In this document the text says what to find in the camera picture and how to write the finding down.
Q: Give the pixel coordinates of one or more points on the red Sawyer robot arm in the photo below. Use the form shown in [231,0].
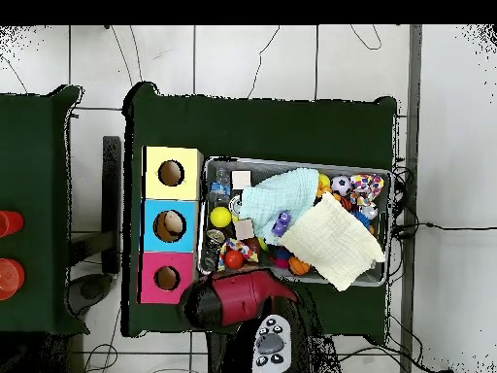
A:
[248,295]

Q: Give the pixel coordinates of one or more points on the clear mesh bin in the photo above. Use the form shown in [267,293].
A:
[221,167]

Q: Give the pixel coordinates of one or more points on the wooden box with three holes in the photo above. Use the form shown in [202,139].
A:
[186,194]

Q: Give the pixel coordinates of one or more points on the large wooden cube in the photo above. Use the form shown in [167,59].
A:
[244,229]

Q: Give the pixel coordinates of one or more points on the mint green muslin cloth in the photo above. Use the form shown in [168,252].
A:
[272,198]

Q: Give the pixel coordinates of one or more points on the small wooden cube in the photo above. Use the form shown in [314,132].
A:
[241,179]

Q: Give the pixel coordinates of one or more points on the yellow smiley ball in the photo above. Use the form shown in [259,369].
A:
[220,217]

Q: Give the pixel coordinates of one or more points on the black soda can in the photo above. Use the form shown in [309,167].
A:
[216,237]

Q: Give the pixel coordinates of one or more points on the red ball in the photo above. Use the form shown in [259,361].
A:
[234,259]

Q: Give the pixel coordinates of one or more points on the pale yellow muslin cloth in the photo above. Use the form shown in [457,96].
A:
[330,237]

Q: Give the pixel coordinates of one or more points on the black and white soccer ball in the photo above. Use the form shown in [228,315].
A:
[342,185]

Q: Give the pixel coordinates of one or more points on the black chair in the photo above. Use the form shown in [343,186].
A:
[112,202]

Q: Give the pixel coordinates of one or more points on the green cloth side table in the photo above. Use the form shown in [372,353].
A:
[39,171]

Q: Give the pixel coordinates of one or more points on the red plastic cup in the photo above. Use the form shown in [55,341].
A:
[11,278]
[9,223]

